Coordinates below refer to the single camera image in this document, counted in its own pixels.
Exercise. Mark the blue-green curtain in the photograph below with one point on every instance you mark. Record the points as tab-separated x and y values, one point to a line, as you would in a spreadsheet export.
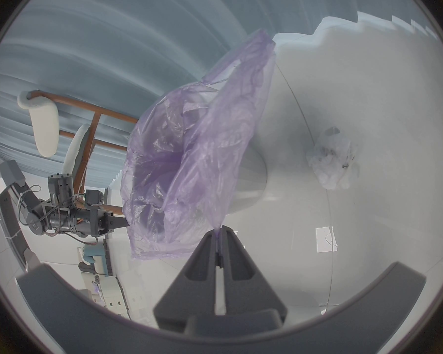
114	31

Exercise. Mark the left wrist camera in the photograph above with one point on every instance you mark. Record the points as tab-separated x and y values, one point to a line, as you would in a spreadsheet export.
94	197

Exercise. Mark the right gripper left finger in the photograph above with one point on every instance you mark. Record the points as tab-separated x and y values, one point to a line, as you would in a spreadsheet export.
192	290

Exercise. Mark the white trash bin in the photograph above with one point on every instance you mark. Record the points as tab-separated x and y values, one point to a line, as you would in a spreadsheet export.
253	183

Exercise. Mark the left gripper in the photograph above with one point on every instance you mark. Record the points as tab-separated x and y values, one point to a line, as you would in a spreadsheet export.
96	223

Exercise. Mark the purple plastic bag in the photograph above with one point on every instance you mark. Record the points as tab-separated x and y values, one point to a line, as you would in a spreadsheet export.
206	142

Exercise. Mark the clear printed wrapper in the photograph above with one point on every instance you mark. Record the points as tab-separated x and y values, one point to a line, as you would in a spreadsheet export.
332	157

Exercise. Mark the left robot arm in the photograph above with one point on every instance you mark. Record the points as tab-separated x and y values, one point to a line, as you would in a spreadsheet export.
33	212

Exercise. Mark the cream cushioned wooden chair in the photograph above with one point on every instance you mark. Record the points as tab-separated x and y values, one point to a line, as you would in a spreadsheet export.
46	131

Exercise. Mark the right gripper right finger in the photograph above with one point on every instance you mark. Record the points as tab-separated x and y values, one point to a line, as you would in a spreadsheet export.
251	290

